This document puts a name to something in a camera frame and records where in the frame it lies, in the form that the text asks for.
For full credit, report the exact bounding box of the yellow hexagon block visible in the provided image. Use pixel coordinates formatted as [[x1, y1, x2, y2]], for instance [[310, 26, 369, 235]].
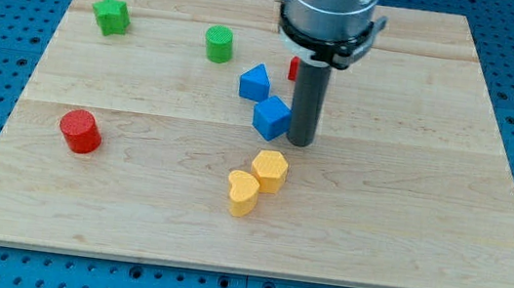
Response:
[[251, 149, 289, 194]]

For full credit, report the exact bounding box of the blue cube block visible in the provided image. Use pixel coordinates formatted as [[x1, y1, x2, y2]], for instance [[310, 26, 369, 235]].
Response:
[[252, 96, 292, 141]]

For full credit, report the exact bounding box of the yellow heart block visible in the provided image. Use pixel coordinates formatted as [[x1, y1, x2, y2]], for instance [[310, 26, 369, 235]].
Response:
[[228, 170, 259, 218]]

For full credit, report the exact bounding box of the blue triangle block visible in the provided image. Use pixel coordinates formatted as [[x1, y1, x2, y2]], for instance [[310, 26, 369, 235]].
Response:
[[238, 63, 271, 102]]

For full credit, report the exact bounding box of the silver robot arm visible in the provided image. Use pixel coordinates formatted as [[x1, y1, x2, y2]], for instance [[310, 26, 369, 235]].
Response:
[[276, 0, 388, 70]]

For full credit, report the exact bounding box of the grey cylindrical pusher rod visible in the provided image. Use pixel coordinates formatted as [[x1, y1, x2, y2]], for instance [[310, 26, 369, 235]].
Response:
[[287, 61, 331, 147]]

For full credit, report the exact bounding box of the green cylinder block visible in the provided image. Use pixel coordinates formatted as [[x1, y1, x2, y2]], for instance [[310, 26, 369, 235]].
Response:
[[205, 24, 234, 63]]

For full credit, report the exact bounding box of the red block behind rod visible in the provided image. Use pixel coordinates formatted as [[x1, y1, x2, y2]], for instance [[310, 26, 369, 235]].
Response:
[[287, 56, 300, 82]]

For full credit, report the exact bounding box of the wooden board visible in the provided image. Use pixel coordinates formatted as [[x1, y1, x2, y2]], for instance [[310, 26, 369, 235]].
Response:
[[0, 0, 514, 288]]

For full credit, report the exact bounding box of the red cylinder block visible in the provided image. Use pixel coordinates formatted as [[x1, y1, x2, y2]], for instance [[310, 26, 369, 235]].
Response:
[[59, 109, 102, 154]]

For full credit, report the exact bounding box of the green star block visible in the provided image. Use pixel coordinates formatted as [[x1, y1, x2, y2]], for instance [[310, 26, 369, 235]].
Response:
[[92, 0, 131, 36]]

